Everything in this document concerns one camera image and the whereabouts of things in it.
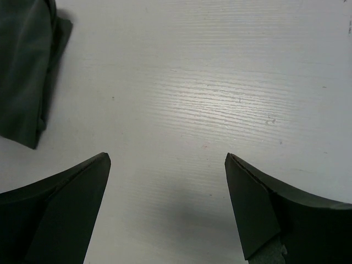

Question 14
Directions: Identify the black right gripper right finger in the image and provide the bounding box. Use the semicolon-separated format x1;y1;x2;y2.
225;153;351;263

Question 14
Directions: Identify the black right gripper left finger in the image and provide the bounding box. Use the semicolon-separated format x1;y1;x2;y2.
1;152;111;263

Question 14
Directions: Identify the dark grey t-shirt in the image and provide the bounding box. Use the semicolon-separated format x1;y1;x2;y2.
1;1;73;149

